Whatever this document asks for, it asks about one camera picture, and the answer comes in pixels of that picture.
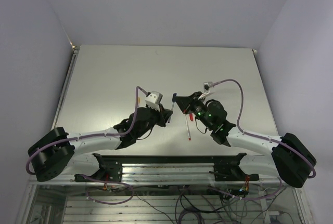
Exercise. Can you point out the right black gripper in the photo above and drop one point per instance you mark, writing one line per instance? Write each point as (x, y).
(184, 103)

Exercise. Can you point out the aluminium frame rail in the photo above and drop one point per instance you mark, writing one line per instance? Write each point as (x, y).
(152, 174)

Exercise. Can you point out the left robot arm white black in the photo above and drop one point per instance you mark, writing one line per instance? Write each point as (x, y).
(60, 152)

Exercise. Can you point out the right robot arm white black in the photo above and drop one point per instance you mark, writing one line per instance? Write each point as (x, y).
(285, 157)

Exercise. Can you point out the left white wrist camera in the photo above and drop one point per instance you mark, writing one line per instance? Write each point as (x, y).
(153, 100)

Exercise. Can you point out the red marker pen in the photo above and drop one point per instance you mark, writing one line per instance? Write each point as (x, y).
(188, 128)

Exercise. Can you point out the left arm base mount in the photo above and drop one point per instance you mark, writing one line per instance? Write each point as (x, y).
(96, 166)

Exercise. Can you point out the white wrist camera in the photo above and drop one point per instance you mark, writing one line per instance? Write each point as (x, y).
(153, 100)
(206, 90)

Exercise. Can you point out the blue pen cap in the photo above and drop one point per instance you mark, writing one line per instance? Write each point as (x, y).
(173, 97)

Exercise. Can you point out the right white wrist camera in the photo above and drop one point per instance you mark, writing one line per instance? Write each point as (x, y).
(206, 90)

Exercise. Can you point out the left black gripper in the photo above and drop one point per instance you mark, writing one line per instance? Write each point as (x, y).
(163, 115)

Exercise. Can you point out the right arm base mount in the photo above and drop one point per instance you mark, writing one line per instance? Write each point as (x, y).
(227, 168)

